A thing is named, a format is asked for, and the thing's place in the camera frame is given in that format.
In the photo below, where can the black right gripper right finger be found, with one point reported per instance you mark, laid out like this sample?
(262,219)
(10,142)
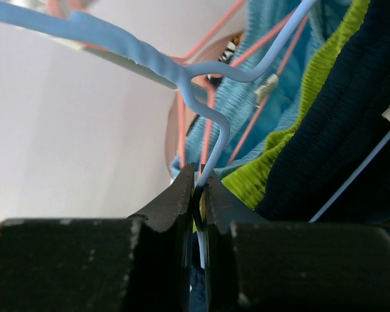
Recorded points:
(255,265)

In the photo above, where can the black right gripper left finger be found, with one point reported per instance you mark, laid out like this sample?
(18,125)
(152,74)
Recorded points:
(138,263)

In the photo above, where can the lime green shorts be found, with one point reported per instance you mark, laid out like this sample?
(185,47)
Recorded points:
(249,181)

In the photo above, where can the orange camouflage shorts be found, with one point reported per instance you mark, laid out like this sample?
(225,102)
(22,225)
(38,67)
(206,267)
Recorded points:
(231,47)

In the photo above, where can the light blue shorts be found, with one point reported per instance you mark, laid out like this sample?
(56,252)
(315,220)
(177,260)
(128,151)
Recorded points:
(237,100)

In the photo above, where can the navy blue shorts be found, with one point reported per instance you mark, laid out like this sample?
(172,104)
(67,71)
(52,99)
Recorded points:
(349,117)

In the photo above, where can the blue hanger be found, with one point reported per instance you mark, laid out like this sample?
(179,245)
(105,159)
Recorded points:
(352,177)
(84,27)

